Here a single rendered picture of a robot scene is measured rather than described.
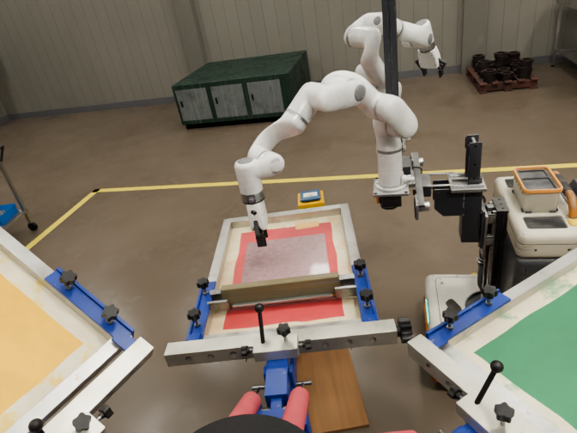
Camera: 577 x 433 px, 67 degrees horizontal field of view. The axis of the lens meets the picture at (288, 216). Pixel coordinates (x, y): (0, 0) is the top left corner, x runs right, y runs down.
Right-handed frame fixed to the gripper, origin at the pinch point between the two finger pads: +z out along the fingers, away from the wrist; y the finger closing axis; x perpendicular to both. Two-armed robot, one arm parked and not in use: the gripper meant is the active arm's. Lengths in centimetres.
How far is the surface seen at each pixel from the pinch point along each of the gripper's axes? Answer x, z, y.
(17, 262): 69, -15, -22
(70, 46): 430, -3, 743
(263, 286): 1.4, 13.4, -9.7
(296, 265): -8.3, 23.4, 13.9
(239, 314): 11.6, 23.3, -11.4
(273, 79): 36, 59, 498
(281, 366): -6.0, 14.6, -43.1
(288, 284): -7.1, 13.9, -9.5
